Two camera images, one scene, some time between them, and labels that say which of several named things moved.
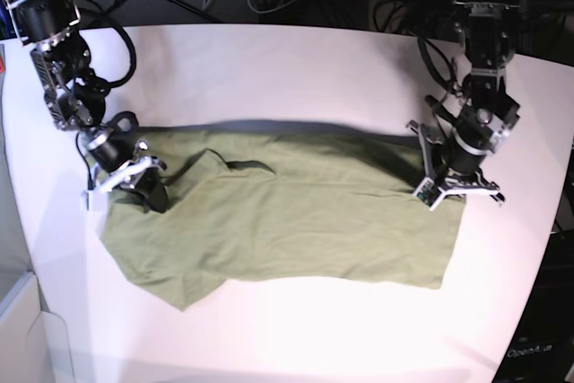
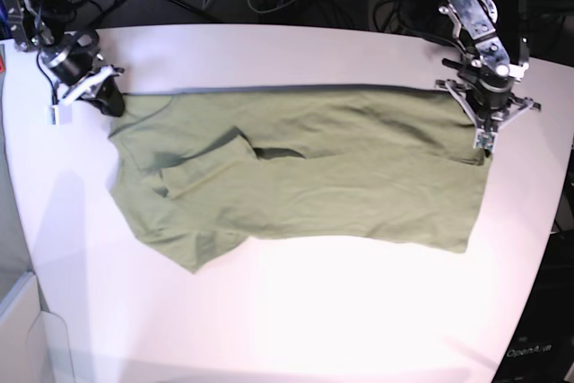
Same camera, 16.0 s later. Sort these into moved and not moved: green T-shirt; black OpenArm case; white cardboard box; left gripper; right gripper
Moved: right gripper; left gripper; green T-shirt
Not moved: white cardboard box; black OpenArm case
